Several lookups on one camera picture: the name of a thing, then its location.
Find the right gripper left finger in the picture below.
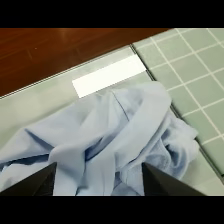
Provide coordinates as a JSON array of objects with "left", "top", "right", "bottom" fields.
[{"left": 0, "top": 161, "right": 58, "bottom": 197}]

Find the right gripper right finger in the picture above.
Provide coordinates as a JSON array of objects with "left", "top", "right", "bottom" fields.
[{"left": 141, "top": 162, "right": 206, "bottom": 197}]

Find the light blue shirt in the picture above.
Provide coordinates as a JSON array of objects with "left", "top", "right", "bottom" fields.
[{"left": 0, "top": 81, "right": 201, "bottom": 197}]

